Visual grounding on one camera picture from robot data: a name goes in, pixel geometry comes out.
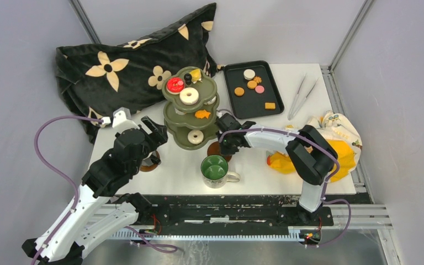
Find black floral pillow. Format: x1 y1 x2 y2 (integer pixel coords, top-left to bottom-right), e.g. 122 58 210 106
55 3 219 143

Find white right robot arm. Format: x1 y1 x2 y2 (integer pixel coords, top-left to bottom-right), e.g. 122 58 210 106
215 113 340 225

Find orange flower biscuit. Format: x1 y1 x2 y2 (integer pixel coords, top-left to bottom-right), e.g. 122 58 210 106
253 76 262 84

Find yellow cloth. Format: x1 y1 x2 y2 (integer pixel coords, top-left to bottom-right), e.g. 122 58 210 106
266 140 362 183

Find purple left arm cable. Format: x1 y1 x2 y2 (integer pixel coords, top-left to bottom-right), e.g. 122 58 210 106
30 115 180 265

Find square waffle biscuit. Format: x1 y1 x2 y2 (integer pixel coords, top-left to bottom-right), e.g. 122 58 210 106
264 102 276 110

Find green three-tier serving stand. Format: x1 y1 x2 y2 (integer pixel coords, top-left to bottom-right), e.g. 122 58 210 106
161 66 220 151

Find orange fish biscuit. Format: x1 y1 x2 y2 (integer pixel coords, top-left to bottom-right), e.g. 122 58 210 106
194 109 211 119

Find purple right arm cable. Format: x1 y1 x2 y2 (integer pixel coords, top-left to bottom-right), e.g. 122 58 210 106
217 108 352 248

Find white round pastry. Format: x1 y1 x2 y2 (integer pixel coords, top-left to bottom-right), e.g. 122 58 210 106
243 69 256 81

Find white patterned cloth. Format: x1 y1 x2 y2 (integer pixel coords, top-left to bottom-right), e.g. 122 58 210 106
304 110 363 153

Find pink macaron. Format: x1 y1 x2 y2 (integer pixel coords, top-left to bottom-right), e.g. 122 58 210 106
255 85 265 94

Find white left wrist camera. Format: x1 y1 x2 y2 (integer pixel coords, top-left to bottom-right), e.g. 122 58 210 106
112 107 139 133

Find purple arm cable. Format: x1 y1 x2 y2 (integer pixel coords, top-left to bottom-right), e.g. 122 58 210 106
30 115 180 265
217 108 352 248

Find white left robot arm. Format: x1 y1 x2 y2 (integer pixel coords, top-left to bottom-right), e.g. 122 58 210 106
22 115 168 264

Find round orange biscuit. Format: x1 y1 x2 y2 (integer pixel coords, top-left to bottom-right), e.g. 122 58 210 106
247 80 258 89
234 87 245 97

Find brown wooden coaster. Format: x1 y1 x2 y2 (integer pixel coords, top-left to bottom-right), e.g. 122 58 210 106
139 150 162 173
207 141 232 162

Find metal serving tongs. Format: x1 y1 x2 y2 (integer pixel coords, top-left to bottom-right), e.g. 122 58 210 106
287 74 320 121

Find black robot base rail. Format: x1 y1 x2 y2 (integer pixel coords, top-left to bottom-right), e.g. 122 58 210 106
132 195 334 236

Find red flower donut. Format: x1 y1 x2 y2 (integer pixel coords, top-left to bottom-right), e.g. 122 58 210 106
166 77 185 95

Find white glazed donut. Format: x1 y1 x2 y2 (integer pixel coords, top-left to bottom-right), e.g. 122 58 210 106
187 130 204 145

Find green enamel mug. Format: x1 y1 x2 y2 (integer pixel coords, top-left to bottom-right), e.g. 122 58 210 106
200 155 241 189

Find white ring donut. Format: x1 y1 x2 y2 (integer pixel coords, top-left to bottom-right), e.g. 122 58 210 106
179 87 199 105

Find chocolate striped white donut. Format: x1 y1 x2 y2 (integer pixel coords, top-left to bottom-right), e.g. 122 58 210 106
204 96 217 105

